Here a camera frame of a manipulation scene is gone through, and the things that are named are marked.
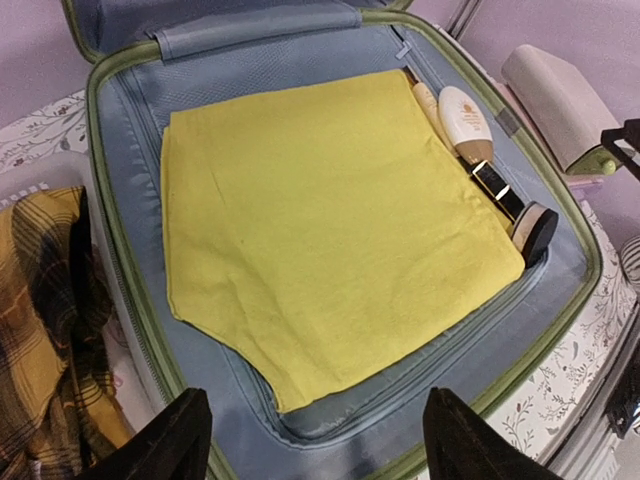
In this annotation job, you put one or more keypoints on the white sunscreen bottle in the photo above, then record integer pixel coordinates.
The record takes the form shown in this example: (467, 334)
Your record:
(465, 125)

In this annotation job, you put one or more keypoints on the white perforated plastic basket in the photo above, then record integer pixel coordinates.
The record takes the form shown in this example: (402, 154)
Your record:
(71, 169)

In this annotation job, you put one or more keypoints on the black round object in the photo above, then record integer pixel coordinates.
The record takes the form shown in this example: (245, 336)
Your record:
(533, 231)

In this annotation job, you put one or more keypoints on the black gold rectangular case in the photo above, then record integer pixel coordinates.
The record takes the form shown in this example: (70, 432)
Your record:
(497, 189)

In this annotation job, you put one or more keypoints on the right aluminium wall post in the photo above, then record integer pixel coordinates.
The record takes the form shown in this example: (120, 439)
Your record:
(462, 16)

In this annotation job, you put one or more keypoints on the black mesh garment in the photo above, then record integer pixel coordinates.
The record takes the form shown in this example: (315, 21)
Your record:
(59, 412)

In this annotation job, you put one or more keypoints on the aluminium front rail frame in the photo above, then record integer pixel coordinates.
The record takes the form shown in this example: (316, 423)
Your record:
(586, 444)

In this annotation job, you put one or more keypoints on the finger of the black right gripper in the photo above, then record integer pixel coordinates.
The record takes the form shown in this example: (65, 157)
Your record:
(624, 144)

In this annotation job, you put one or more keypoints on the white green purple drawer box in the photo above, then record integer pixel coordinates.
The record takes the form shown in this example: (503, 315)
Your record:
(569, 116)

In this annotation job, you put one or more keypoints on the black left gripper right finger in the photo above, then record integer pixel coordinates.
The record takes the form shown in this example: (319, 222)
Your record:
(459, 444)

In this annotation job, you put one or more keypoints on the green hard-shell suitcase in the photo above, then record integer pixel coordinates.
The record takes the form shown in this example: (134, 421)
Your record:
(153, 58)

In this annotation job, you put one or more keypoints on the floral patterned table cloth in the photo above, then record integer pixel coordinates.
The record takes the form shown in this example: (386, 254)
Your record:
(532, 417)

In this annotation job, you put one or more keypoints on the yellow garment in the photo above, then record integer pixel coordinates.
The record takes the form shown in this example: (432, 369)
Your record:
(324, 232)

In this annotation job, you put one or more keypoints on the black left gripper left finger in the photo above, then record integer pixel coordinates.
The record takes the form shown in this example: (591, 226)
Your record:
(173, 445)

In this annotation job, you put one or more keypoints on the slim cream cosmetic tube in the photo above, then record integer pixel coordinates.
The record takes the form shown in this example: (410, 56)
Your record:
(429, 106)

